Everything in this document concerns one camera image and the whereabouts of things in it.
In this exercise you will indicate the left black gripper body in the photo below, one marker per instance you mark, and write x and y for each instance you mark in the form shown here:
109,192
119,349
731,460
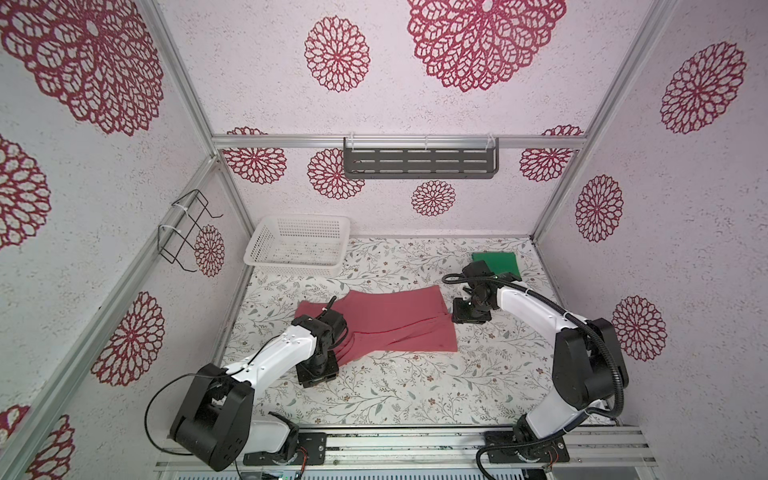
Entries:
318,369

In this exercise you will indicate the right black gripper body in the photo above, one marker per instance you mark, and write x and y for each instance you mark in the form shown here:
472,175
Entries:
468,311

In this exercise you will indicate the green tank top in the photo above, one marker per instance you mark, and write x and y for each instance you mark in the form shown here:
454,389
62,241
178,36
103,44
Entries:
500,263

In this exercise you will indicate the pink red tank top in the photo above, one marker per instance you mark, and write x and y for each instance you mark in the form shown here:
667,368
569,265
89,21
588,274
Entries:
408,321

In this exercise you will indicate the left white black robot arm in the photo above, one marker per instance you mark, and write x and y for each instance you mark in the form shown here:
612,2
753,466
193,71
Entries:
215,420

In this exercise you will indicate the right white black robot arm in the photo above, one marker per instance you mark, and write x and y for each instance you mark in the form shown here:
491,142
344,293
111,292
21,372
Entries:
588,372

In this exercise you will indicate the white plastic laundry basket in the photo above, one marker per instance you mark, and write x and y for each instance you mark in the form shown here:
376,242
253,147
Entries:
299,245

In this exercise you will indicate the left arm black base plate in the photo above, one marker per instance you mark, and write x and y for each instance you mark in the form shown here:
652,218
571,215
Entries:
306,448

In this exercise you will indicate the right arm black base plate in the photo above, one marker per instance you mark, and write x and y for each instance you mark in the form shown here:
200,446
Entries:
513,446

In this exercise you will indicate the dark grey wall shelf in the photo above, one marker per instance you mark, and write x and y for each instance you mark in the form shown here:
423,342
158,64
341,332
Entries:
425,163

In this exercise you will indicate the black wire wall rack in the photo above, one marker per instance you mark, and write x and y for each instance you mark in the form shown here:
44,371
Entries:
172,238

